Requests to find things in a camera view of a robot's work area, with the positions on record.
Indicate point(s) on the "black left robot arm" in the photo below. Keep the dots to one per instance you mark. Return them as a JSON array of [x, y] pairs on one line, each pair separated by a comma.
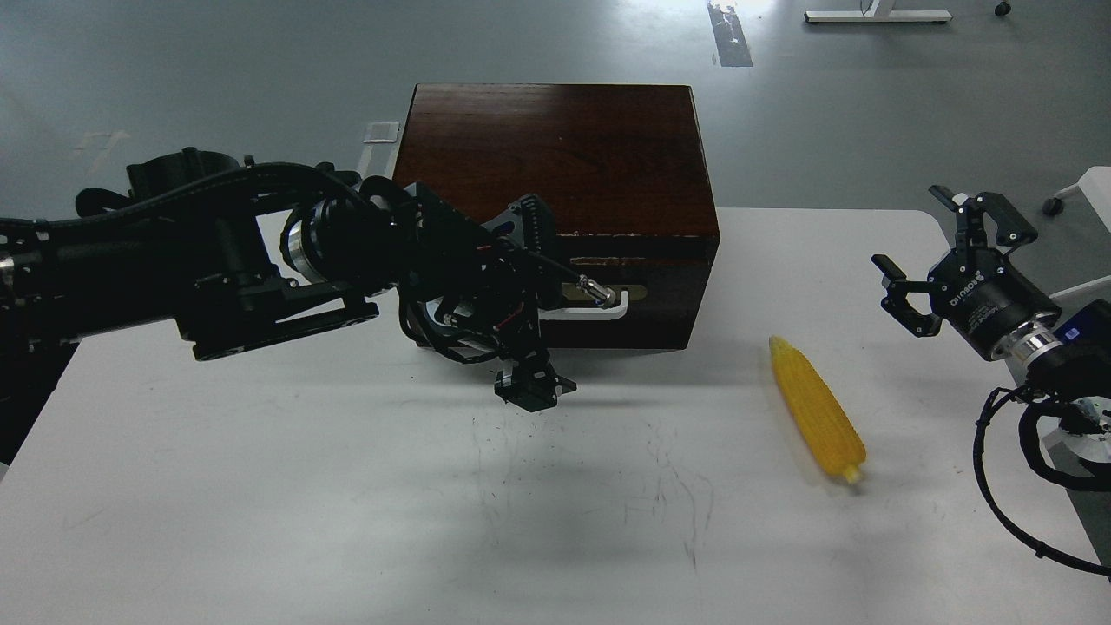
[[242, 256]]

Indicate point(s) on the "yellow corn cob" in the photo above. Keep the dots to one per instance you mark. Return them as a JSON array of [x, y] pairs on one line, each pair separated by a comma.
[[821, 420]]

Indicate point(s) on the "dark wooden drawer cabinet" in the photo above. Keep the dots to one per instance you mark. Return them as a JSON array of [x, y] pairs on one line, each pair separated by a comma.
[[621, 165]]

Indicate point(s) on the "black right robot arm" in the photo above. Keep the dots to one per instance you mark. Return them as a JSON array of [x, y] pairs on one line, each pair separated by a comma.
[[1065, 370]]

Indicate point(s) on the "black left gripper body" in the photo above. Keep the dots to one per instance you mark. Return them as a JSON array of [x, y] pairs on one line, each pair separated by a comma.
[[383, 236]]

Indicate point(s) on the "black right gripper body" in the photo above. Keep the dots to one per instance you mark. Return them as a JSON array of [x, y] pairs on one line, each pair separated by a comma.
[[987, 298]]

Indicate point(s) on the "white table leg base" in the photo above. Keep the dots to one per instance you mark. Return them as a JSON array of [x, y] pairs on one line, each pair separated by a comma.
[[877, 12]]

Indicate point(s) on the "wooden drawer with white handle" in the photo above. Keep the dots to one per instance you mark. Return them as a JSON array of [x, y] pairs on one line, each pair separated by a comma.
[[646, 289]]

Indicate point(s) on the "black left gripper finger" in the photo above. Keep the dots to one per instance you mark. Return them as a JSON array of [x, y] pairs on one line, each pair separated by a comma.
[[527, 378], [529, 226]]

